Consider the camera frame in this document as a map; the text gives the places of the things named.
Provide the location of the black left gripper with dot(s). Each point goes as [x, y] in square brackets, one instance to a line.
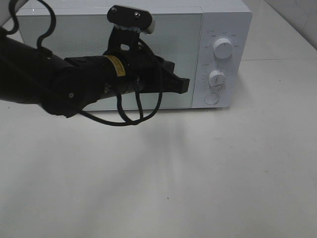
[129, 62]

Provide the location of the white microwave door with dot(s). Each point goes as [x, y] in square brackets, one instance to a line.
[175, 39]

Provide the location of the white timer knob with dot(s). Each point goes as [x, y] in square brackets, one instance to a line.
[216, 78]

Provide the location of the round white door-release button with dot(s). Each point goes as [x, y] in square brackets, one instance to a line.
[211, 99]

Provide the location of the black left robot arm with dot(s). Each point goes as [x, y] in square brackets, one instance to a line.
[64, 87]

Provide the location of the white microwave oven body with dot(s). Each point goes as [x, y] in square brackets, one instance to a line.
[231, 18]

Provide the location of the upper white power knob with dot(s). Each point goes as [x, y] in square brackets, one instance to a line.
[222, 47]

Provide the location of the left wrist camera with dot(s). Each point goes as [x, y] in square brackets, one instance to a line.
[133, 19]

